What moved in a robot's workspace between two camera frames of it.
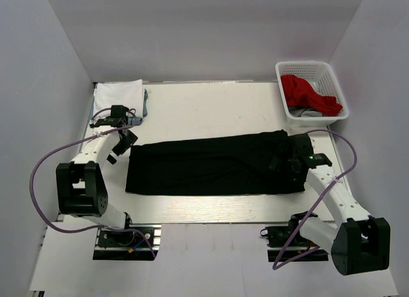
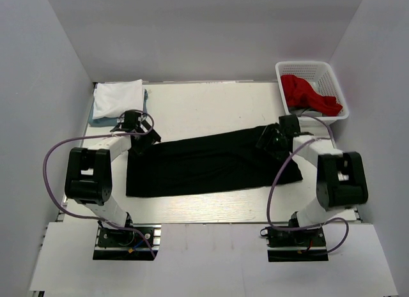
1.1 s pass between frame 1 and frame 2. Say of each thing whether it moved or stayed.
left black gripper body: moved
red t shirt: stayed
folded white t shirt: stayed
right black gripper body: moved
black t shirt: moved
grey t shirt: stayed
